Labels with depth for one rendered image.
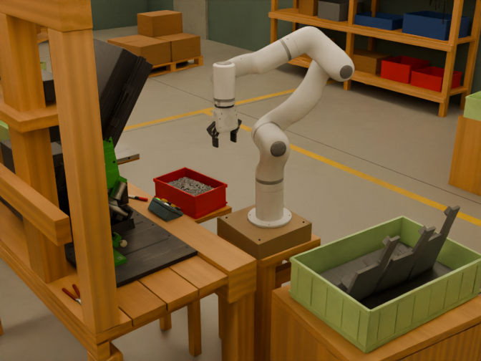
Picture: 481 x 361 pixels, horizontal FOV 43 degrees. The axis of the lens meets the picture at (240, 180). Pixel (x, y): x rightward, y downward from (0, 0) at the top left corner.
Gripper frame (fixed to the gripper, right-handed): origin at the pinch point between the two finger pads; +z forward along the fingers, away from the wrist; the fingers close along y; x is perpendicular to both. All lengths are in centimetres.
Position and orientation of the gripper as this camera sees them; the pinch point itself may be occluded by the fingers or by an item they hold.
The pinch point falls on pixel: (224, 142)
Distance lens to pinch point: 242.7
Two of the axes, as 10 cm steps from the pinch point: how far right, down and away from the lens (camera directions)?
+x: -6.5, -3.1, 7.0
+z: 0.0, 9.2, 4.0
